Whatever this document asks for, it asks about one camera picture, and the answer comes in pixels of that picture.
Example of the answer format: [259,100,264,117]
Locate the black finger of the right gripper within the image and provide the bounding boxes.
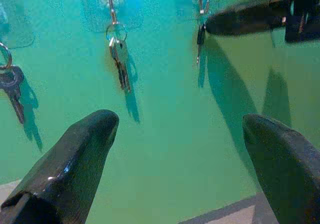
[204,0,288,37]

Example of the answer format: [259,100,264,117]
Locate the green panel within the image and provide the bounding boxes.
[0,0,320,224]

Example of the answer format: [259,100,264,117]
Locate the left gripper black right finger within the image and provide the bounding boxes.
[241,113,320,224]

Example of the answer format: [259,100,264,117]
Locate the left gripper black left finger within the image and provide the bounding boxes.
[0,108,120,224]

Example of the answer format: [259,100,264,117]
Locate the black headed key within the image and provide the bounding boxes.
[195,23,208,65]

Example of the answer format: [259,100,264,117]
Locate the dark keys on ring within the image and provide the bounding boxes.
[0,42,26,125]

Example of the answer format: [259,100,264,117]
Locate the silver keys on ring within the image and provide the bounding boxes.
[105,23,133,94]

